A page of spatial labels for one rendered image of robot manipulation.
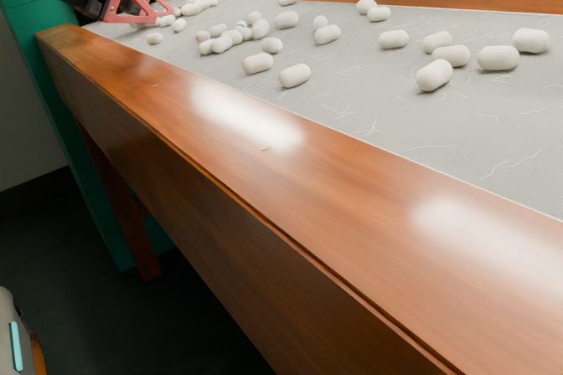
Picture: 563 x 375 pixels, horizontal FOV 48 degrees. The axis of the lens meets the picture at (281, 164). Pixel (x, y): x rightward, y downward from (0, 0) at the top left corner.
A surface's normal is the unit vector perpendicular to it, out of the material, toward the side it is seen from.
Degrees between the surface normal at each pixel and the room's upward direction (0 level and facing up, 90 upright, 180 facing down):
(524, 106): 0
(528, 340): 0
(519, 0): 90
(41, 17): 90
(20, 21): 90
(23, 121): 90
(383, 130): 0
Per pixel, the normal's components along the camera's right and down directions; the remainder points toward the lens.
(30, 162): 0.42, 0.26
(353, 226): -0.25, -0.89
